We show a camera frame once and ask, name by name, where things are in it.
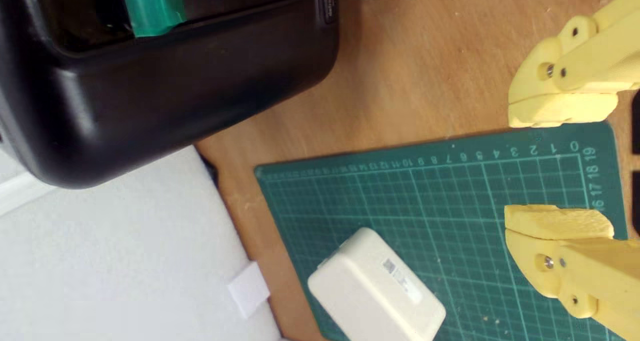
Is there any black two-slot toaster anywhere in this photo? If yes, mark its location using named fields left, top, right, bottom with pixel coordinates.
left=0, top=0, right=341, bottom=190

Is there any green cutting mat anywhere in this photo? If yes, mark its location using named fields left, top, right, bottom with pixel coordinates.
left=254, top=122, right=630, bottom=341

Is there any white block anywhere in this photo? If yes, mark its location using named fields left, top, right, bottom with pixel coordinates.
left=307, top=227, right=447, bottom=341

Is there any white wall clip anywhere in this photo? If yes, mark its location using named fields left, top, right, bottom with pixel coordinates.
left=227, top=261, right=271, bottom=320

